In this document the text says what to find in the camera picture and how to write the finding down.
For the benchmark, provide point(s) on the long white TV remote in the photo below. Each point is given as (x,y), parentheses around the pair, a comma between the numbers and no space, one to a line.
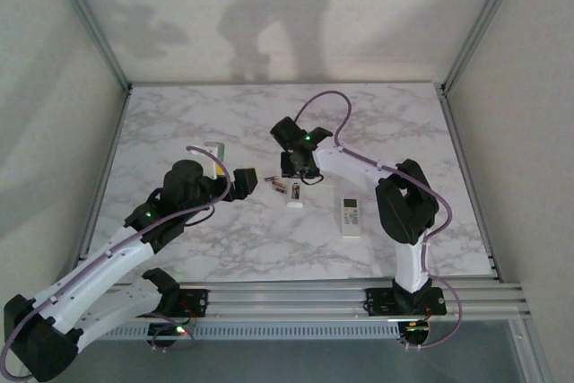
(296,206)

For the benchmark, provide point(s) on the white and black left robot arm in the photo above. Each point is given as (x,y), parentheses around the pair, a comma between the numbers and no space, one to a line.
(89,275)

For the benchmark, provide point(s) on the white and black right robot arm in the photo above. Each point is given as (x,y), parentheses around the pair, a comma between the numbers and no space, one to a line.
(403,203)

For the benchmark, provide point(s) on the black controller board with LED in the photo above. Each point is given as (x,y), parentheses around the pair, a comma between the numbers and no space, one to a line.
(161,331)
(414,333)

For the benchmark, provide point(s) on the aluminium side rail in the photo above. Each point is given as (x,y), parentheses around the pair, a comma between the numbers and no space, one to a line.
(105,176)
(467,176)

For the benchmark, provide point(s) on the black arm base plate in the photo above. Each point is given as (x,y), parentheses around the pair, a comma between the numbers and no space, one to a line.
(381,302)
(197,300)

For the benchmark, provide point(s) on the aluminium frame post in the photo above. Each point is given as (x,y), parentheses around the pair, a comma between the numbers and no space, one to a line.
(483,20)
(93,20)

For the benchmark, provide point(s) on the aluminium lower frame bar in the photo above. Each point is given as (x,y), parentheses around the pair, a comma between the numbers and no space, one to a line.
(533,347)

